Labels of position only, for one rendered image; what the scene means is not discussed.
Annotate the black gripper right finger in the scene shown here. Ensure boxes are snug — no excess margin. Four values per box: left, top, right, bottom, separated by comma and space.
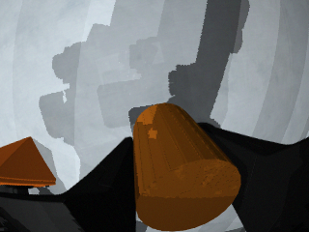
200, 124, 309, 232

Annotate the orange knob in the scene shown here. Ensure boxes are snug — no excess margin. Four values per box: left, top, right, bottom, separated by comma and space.
134, 103, 240, 232

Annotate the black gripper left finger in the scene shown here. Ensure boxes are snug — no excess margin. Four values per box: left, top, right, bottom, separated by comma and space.
0, 136, 136, 232

